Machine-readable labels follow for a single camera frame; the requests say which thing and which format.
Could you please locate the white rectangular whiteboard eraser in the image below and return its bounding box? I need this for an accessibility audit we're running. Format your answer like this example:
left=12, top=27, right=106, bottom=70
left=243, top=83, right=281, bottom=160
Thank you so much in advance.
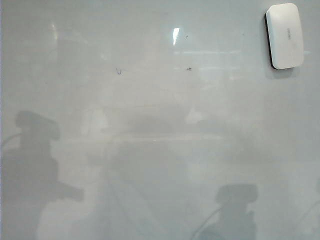
left=264, top=2, right=305, bottom=71

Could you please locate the glossy white whiteboard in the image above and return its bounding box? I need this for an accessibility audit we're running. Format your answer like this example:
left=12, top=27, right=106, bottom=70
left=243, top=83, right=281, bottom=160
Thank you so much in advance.
left=0, top=0, right=320, bottom=240

